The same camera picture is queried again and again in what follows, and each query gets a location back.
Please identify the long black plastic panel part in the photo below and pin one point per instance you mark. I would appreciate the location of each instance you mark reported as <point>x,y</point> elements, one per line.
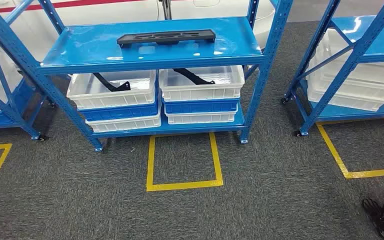
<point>165,36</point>

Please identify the white car with red stripe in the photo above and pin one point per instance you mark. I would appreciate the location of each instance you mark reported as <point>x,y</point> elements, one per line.
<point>112,13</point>

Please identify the black curved trim part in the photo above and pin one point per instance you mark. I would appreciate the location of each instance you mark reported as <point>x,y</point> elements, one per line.
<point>192,76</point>
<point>110,86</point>

